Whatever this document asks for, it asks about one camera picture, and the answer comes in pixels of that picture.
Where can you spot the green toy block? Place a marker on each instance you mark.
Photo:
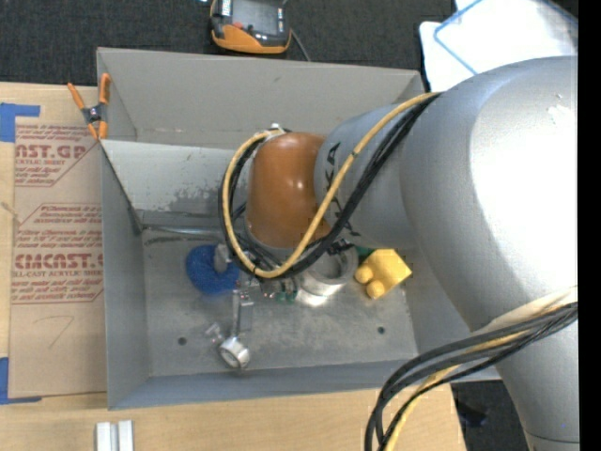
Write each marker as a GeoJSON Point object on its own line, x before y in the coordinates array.
{"type": "Point", "coordinates": [364, 252]}

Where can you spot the grey metal bin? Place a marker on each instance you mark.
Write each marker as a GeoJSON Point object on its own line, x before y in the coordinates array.
{"type": "Point", "coordinates": [300, 331]}

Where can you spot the small clear plastic piece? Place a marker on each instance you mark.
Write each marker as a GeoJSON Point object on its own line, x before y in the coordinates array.
{"type": "Point", "coordinates": [214, 331]}

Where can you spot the blue sponge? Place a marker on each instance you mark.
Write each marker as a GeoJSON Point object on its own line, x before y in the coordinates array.
{"type": "Point", "coordinates": [203, 273]}

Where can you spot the small silver tape roll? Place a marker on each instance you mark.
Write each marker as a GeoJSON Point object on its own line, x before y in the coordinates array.
{"type": "Point", "coordinates": [235, 353]}

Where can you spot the grey tape roll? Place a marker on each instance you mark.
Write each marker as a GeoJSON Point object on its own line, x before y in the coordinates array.
{"type": "Point", "coordinates": [334, 270]}

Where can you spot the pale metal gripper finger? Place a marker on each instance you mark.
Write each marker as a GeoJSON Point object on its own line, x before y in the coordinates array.
{"type": "Point", "coordinates": [245, 315]}
{"type": "Point", "coordinates": [221, 257]}

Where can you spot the yellow toy block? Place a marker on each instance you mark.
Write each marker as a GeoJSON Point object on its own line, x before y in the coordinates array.
{"type": "Point", "coordinates": [385, 270]}

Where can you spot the brown cardboard board red print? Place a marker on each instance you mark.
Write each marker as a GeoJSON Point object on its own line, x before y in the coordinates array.
{"type": "Point", "coordinates": [51, 233]}

